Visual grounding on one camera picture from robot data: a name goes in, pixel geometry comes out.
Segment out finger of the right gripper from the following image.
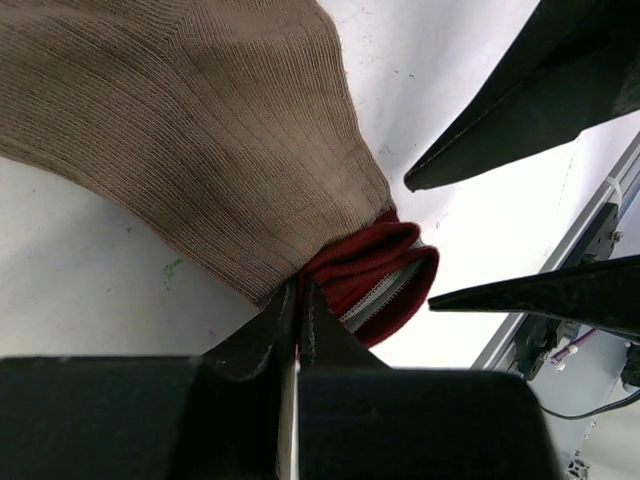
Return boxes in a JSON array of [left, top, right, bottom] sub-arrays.
[[404, 0, 639, 191], [428, 255, 639, 338]]

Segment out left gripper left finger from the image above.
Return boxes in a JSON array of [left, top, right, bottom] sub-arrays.
[[202, 281, 297, 380]]

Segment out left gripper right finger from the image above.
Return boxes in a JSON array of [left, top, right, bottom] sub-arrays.
[[299, 284, 389, 371]]

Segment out brown striped sock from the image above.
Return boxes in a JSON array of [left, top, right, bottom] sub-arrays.
[[1, 1, 439, 347]]

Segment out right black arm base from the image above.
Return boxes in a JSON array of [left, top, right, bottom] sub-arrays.
[[514, 202, 640, 384]]

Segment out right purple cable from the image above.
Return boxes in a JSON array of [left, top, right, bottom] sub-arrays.
[[549, 329, 599, 371]]

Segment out aluminium frame rail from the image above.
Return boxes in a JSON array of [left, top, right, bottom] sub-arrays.
[[472, 144, 640, 381]]

